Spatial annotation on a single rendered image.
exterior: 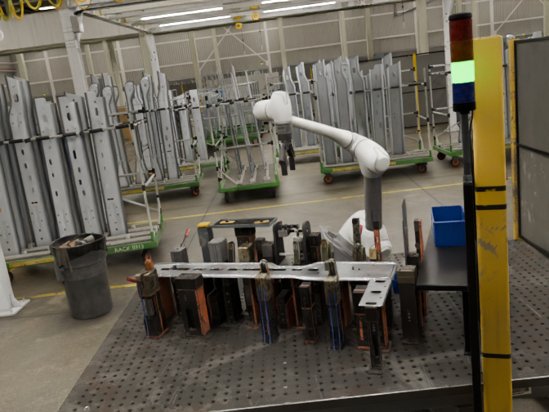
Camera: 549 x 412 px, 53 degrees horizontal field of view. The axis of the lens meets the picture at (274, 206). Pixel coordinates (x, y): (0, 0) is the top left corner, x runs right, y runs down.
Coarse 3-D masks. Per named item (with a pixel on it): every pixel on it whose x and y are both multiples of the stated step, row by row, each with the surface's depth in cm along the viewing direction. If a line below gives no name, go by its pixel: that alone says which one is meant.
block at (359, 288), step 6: (360, 288) 252; (354, 294) 248; (360, 294) 247; (354, 300) 249; (354, 306) 250; (360, 306) 249; (360, 312) 250; (360, 318) 252; (360, 324) 252; (366, 324) 251; (360, 330) 253; (366, 330) 252; (360, 336) 253; (366, 336) 252; (360, 342) 254; (366, 342) 254; (360, 348) 254; (366, 348) 253
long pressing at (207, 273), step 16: (160, 272) 303; (176, 272) 299; (192, 272) 296; (208, 272) 293; (224, 272) 290; (240, 272) 287; (256, 272) 284; (272, 272) 281; (288, 272) 278; (304, 272) 275; (320, 272) 272; (352, 272) 267; (368, 272) 264; (384, 272) 262
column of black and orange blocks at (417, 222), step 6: (414, 222) 269; (420, 222) 268; (414, 228) 270; (420, 228) 269; (420, 234) 269; (420, 240) 270; (420, 246) 271; (420, 252) 272; (420, 258) 273; (420, 264) 273; (426, 300) 281; (426, 306) 280; (426, 312) 279
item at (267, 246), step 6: (264, 246) 301; (270, 246) 300; (264, 252) 302; (270, 252) 301; (264, 258) 303; (270, 258) 302; (276, 270) 306; (276, 282) 306; (276, 288) 306; (276, 294) 307; (276, 300) 308; (276, 306) 309
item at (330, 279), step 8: (328, 280) 250; (336, 280) 251; (328, 288) 250; (336, 288) 250; (328, 296) 251; (336, 296) 250; (328, 304) 253; (336, 304) 251; (336, 312) 254; (336, 320) 255; (336, 328) 255; (344, 328) 262; (336, 336) 255; (344, 336) 263; (336, 344) 258; (344, 344) 259
